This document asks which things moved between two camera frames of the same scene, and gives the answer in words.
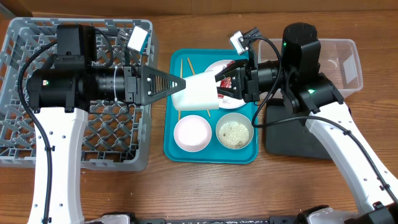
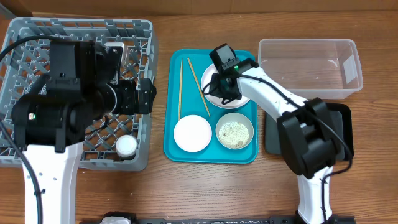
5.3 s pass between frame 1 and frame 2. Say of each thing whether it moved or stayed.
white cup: moved
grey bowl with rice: stayed
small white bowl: stayed
